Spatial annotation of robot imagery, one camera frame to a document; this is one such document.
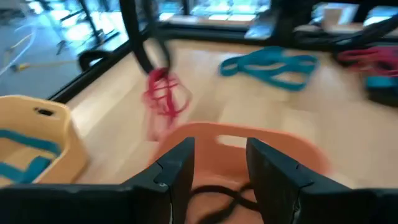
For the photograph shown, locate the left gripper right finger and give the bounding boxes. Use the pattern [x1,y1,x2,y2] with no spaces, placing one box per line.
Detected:
[245,137,351,224]

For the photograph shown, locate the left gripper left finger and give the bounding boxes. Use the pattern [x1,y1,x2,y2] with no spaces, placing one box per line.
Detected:
[122,136,196,224]

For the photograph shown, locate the black rubber band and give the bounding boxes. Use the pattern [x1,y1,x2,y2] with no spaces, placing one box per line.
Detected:
[119,0,172,75]
[366,89,398,108]
[188,182,261,224]

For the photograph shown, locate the red rubber band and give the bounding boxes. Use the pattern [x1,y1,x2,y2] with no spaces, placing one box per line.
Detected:
[142,67,193,125]
[336,45,398,78]

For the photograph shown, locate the orange plastic basket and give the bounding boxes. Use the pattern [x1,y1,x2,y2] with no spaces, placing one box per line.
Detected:
[148,121,331,224]

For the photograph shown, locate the yellow plastic basket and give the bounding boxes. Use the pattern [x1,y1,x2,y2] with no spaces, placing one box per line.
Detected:
[0,95,90,188]

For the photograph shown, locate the black aluminium table frame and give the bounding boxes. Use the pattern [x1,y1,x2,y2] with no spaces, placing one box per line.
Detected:
[46,18,398,105]

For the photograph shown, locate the black frame handle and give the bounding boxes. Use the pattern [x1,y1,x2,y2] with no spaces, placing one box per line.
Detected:
[77,49,110,73]

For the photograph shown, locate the silver mounting bracket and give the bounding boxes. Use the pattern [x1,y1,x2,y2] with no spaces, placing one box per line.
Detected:
[244,23,274,41]

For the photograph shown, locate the yellowish floor cable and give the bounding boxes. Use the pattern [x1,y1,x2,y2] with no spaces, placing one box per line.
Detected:
[7,58,80,73]

